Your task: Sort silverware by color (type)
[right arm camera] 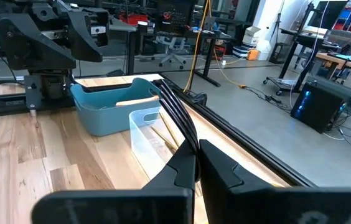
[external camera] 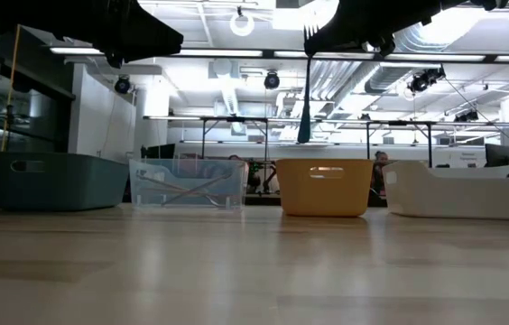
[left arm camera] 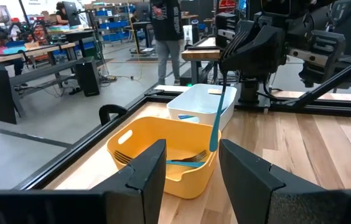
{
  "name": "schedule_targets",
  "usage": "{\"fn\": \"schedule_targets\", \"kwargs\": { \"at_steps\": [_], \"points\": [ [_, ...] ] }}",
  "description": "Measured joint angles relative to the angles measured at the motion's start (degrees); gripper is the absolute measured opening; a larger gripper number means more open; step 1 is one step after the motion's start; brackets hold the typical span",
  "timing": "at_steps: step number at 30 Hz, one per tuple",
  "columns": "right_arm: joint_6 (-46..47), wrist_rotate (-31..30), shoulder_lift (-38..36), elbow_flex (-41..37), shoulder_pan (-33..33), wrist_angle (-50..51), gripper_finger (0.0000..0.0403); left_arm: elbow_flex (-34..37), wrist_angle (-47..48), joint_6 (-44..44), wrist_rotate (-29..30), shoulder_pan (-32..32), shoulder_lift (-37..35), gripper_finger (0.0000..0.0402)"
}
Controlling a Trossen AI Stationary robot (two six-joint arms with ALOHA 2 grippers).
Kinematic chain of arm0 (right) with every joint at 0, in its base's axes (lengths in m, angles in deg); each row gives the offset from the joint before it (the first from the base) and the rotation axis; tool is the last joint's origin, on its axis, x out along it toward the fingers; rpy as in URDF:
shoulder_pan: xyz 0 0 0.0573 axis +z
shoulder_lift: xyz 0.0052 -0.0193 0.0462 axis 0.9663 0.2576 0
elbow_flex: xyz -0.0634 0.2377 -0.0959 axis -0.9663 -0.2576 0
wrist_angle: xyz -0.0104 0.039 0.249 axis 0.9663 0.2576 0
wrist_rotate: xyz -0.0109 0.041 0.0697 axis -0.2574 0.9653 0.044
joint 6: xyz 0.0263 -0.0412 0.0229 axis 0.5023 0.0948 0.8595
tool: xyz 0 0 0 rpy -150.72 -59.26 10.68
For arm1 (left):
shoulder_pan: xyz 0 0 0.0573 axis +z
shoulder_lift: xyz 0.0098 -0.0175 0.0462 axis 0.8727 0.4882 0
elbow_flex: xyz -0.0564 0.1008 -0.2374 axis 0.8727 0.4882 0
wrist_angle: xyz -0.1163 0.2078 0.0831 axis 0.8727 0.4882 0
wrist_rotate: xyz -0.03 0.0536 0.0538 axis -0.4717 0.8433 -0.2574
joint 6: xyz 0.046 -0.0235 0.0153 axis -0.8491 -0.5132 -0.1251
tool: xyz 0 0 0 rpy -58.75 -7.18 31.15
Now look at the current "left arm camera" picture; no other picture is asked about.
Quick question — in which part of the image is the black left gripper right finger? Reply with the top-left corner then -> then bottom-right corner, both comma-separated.
218,139 -> 351,224

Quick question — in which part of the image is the orange plastic bin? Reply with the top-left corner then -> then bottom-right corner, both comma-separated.
106,116 -> 222,200

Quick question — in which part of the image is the white plastic bin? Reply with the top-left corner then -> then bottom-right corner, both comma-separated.
166,83 -> 238,131

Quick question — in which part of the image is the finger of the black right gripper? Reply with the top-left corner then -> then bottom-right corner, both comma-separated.
220,29 -> 248,74
228,25 -> 278,75

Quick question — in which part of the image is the black computer tower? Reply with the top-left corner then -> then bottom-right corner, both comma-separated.
75,57 -> 101,97

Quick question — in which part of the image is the shelf with blue bins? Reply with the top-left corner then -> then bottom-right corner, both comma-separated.
94,2 -> 139,43

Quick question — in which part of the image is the iridescent blue fork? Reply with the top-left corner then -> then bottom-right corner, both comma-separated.
177,113 -> 200,121

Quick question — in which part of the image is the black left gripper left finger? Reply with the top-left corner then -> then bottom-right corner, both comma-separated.
0,139 -> 167,224

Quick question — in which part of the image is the wood top bench table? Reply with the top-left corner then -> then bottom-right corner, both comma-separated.
0,42 -> 77,125

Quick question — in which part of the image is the person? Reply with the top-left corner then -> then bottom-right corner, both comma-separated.
55,1 -> 70,26
149,0 -> 185,85

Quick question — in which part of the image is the teal handle black fork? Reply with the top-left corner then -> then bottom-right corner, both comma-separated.
208,29 -> 253,152
165,149 -> 209,169
114,150 -> 133,165

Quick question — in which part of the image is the black frame clip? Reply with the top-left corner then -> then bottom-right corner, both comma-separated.
98,104 -> 129,126

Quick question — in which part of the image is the black monitor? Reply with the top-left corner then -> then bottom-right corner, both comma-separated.
62,1 -> 82,27

